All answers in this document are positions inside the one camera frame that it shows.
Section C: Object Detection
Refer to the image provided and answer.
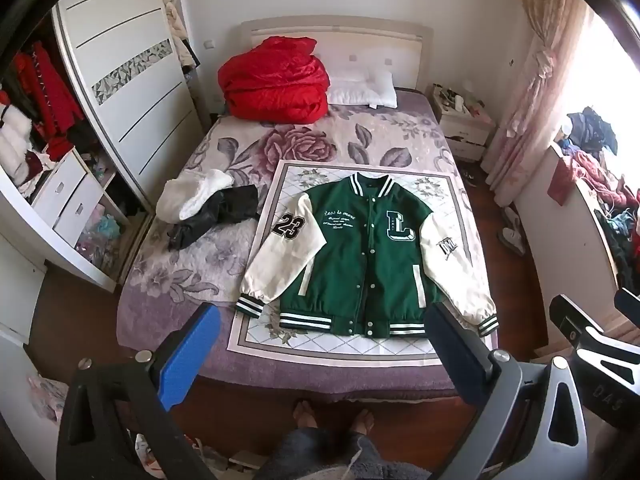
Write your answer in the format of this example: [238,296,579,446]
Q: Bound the white nightstand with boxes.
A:
[431,82,497,163]

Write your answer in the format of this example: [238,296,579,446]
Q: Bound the white sliding door wardrobe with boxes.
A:
[0,0,211,293]

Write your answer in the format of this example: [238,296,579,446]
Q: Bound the white fluffy garment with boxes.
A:
[156,167,235,223]

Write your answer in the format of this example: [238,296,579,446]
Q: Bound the pile of mixed clothes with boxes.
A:
[557,107,640,291]

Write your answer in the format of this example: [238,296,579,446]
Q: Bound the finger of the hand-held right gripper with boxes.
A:
[614,287,640,317]
[549,294,598,347]

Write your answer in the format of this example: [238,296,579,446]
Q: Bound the red quilt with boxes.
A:
[217,36,331,123]

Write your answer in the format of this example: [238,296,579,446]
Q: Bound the white shoe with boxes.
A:
[497,227,527,257]

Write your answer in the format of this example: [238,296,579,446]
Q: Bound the pink floral curtain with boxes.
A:
[482,0,601,207]

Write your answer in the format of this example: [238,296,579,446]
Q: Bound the white fluffy hanging clothes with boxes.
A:
[0,102,33,186]

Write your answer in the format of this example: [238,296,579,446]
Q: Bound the person's foot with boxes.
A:
[352,407,376,438]
[294,399,318,431]

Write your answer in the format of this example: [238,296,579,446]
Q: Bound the clothes hanging on wall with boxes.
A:
[162,0,201,81]

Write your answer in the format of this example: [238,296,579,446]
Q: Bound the floral patterned mat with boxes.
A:
[226,159,493,362]

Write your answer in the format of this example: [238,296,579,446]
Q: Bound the white pillow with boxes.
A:
[325,65,399,109]

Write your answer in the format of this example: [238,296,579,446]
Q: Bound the green varsity jacket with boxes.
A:
[236,172,500,340]

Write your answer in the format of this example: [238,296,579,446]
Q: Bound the red cloth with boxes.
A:
[547,157,576,206]

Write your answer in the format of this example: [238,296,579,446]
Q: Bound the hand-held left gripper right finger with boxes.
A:
[424,302,588,480]

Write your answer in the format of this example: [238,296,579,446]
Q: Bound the red hanging clothes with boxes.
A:
[12,42,83,158]

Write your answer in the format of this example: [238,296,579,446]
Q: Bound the black garment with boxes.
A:
[167,185,260,252]

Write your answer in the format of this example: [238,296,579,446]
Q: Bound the bed with white headboard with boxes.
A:
[117,15,496,401]

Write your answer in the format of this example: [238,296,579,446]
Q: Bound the white cabinet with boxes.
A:
[515,142,632,321]

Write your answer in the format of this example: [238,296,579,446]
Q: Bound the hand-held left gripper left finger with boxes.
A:
[55,303,222,480]

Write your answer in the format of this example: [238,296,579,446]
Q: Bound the person's right foot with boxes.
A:
[352,407,376,438]

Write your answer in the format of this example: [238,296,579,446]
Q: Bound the person's left foot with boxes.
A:
[294,399,318,431]

